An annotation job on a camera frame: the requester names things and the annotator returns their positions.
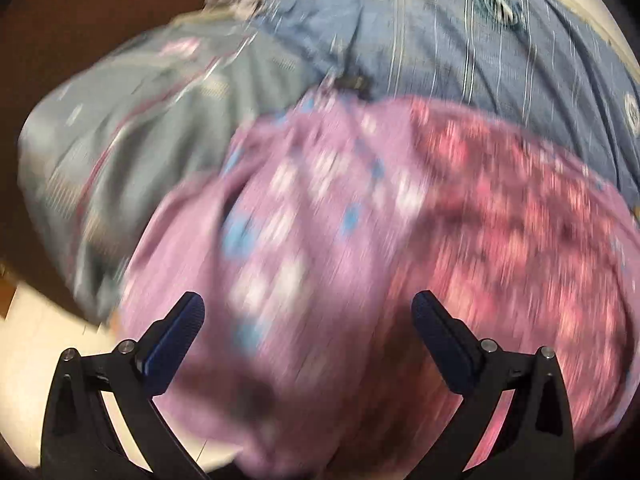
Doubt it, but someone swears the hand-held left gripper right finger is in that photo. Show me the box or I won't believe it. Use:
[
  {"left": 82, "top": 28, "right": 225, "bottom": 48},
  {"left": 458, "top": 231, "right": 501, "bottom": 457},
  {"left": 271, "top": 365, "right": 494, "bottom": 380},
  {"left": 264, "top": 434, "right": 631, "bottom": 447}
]
[{"left": 410, "top": 290, "right": 576, "bottom": 480}]

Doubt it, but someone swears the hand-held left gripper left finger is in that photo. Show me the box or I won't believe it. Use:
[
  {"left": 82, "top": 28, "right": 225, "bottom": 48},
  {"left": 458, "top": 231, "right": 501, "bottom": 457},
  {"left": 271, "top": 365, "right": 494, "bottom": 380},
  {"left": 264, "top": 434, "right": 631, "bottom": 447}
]
[{"left": 40, "top": 291, "right": 211, "bottom": 480}]

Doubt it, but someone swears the pink swirl floral garment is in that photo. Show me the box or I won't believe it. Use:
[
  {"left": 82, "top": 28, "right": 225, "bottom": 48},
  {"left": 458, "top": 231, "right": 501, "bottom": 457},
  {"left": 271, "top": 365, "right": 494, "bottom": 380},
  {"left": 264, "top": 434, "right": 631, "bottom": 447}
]
[{"left": 380, "top": 97, "right": 640, "bottom": 466}]

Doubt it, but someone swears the purple flowered cloth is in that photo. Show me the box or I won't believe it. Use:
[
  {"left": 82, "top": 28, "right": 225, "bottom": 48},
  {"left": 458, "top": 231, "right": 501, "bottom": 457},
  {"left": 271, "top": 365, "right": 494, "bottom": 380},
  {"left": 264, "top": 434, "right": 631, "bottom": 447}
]
[{"left": 117, "top": 95, "right": 451, "bottom": 480}]

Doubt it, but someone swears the grey patterned cloth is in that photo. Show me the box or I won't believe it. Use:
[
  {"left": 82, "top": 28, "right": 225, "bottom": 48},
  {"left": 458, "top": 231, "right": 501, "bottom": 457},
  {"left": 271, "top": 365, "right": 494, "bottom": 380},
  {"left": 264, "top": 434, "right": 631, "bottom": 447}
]
[{"left": 19, "top": 22, "right": 326, "bottom": 323}]

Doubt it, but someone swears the blue plaid quilt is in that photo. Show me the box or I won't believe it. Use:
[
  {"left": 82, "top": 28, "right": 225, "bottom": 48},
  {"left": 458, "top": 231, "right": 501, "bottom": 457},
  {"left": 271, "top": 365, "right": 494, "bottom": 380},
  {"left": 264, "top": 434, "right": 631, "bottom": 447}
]
[{"left": 250, "top": 0, "right": 640, "bottom": 196}]

